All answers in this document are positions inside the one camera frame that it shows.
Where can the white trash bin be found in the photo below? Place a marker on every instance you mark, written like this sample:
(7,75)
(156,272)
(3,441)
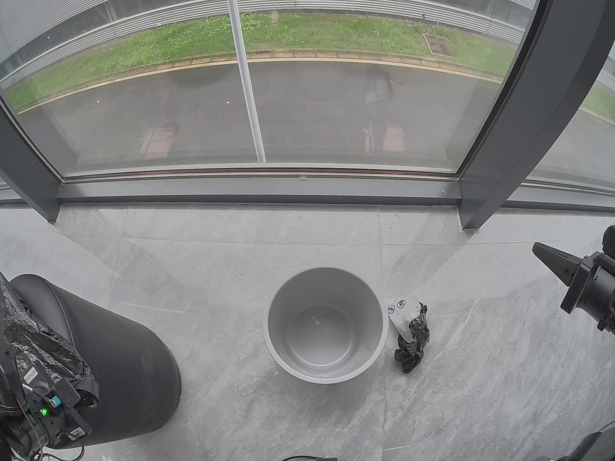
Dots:
(326,324)

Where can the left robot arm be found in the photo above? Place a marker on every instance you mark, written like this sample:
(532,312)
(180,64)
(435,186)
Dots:
(7,416)

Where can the window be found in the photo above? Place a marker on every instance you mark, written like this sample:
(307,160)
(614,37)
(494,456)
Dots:
(259,190)

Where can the crumpled black plastic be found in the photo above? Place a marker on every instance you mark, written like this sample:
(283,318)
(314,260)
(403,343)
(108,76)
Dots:
(413,348)

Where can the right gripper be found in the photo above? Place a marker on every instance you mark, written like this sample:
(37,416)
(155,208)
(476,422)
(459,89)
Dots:
(588,286)

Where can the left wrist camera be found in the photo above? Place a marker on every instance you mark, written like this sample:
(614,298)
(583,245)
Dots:
(67,396)

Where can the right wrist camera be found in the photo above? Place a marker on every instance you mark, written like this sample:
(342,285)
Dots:
(610,240)

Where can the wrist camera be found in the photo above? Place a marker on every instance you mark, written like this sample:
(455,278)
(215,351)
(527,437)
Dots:
(67,396)
(610,240)

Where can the dark grey round chair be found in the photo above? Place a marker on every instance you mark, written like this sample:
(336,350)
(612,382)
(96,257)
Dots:
(120,363)

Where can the black plastic bag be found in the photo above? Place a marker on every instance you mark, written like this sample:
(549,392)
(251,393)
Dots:
(38,339)

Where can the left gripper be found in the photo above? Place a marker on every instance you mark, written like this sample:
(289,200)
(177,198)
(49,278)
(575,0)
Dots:
(31,377)

